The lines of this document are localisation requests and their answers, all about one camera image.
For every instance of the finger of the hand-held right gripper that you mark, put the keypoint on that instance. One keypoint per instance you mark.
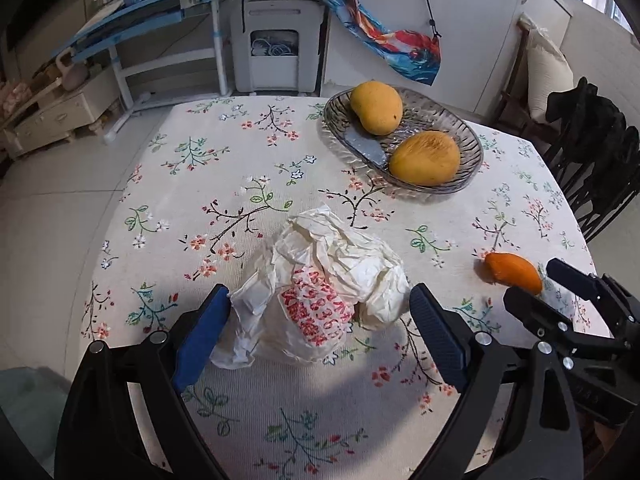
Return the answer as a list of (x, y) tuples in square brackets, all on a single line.
[(570, 275), (535, 312)]

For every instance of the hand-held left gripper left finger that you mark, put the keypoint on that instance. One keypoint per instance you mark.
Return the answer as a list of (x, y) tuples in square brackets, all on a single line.
[(200, 340)]

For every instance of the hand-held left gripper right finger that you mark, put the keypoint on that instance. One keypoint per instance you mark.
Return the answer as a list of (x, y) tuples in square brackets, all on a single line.
[(440, 340)]

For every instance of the orange peel piece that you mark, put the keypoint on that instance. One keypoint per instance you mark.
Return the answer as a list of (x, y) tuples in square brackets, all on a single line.
[(512, 270)]

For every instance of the red-printed paper wrapper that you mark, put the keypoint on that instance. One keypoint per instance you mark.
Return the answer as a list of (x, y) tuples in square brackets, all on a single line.
[(310, 285)]

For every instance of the black chair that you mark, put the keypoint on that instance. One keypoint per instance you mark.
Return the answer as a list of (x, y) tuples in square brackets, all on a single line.
[(600, 195)]

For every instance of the floral tablecloth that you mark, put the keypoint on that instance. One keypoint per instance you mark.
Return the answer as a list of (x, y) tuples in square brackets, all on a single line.
[(200, 195)]

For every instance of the wooden chair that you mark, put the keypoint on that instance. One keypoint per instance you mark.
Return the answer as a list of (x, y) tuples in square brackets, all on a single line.
[(510, 105)]

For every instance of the yellow mango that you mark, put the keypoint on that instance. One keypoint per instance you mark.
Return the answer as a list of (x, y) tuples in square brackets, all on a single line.
[(375, 107), (425, 157)]

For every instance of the glass fruit plate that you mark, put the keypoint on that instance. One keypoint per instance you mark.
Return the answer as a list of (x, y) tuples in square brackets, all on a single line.
[(360, 145)]

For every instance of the white cupboard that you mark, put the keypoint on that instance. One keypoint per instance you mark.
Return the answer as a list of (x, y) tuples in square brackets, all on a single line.
[(475, 35)]

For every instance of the white television cabinet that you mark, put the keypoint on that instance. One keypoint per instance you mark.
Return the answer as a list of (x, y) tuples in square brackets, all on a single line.
[(60, 115)]

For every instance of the white air purifier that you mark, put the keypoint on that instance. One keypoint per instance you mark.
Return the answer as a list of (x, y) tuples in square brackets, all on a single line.
[(275, 70)]

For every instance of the pink kettlebell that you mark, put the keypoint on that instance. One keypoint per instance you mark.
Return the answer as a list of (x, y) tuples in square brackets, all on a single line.
[(75, 77)]

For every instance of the blue study desk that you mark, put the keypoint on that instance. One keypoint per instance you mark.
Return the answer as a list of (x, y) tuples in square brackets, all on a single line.
[(150, 7)]

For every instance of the papers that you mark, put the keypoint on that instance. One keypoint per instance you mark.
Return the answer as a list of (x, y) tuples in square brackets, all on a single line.
[(100, 16)]

